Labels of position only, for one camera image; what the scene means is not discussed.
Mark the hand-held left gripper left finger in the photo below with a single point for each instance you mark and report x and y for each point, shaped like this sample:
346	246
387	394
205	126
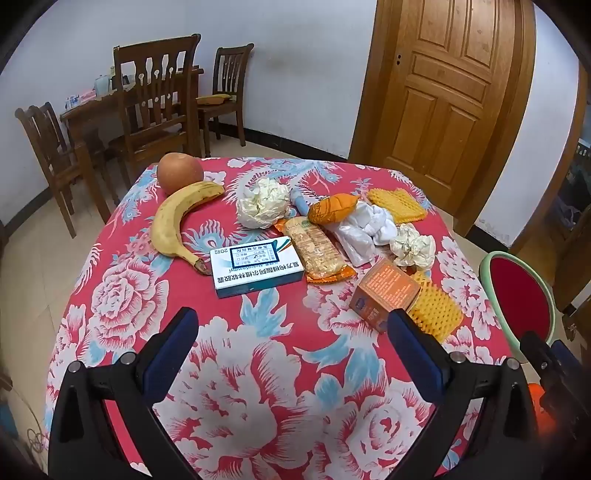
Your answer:
171	350

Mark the clear biscuit packet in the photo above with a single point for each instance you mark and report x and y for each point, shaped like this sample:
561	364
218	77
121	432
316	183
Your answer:
316	249

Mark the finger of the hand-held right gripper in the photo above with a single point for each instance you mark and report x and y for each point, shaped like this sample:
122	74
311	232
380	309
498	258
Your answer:
535	353
567	355

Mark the white and blue medicine box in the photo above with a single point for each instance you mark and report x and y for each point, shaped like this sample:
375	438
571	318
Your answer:
254	272

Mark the reddish apple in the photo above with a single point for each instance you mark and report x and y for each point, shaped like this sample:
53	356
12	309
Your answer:
180	173

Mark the white crumpled plastic bag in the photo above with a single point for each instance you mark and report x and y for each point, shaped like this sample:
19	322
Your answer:
381	226

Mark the red stool with green rim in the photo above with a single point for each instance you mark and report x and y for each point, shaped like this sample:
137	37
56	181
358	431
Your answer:
517	290

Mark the small crumpled white tissue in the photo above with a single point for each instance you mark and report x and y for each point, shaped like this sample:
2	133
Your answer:
413	249

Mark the wooden dining table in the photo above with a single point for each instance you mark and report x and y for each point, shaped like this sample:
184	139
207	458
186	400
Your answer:
92	108

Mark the crushed clear plastic bottle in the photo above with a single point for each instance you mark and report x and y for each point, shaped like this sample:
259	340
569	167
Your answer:
355	242

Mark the wooden chair with cushion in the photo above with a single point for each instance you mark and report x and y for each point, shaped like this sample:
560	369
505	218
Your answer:
231	69

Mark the yellow banana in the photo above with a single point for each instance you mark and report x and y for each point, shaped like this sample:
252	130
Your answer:
166	221

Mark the yellow foam fruit net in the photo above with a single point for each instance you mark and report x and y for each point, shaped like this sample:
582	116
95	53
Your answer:
436	314
399	205

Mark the light blue plastic item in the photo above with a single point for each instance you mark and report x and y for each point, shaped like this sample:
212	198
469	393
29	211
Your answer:
300	203

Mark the wooden door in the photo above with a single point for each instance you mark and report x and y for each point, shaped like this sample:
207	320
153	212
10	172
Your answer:
367	115
443	101

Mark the large wooden dining chair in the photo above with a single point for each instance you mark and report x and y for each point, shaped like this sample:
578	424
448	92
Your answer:
152	106

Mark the wooden doorway frame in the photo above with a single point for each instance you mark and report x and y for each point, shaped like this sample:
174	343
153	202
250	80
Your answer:
572	207

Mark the orange cardboard box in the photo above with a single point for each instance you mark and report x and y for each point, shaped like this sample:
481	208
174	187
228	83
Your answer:
383	293

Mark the orange plastic container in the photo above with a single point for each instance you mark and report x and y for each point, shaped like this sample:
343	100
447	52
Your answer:
538	406

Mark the pale ceramic jar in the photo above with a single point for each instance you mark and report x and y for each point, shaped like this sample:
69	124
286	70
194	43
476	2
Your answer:
101	84

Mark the yellow seat cushion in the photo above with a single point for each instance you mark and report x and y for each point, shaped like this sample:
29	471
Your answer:
214	99

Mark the white and blue packets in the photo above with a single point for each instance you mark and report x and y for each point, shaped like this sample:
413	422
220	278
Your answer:
79	99

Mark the large crumpled white paper ball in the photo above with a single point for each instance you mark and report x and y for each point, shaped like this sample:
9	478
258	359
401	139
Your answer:
263	203

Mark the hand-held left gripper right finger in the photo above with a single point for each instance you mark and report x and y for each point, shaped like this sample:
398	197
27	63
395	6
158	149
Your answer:
415	355

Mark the red floral tablecloth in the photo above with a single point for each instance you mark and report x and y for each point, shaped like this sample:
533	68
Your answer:
258	350

